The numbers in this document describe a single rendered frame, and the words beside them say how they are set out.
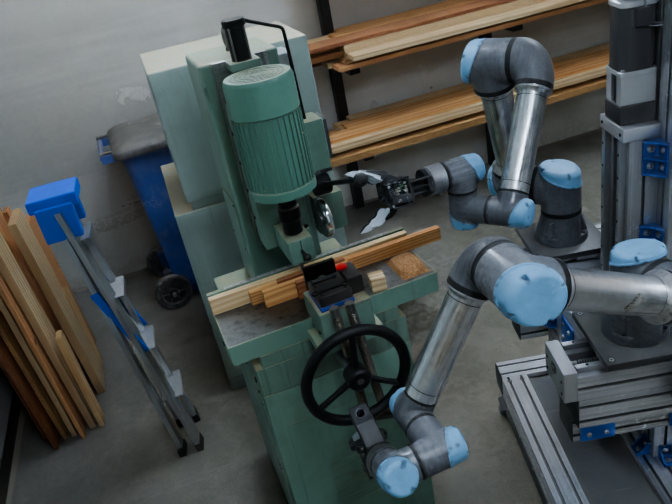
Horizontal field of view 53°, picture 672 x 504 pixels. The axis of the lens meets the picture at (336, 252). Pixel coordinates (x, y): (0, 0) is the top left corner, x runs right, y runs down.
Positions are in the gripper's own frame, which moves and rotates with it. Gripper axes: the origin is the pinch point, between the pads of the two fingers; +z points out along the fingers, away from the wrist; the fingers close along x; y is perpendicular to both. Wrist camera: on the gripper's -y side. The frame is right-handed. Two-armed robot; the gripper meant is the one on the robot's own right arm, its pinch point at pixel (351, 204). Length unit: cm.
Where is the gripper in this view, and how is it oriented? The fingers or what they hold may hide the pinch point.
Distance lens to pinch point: 167.2
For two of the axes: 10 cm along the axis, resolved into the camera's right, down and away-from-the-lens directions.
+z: -9.2, 3.0, -2.4
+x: 2.6, 9.5, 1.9
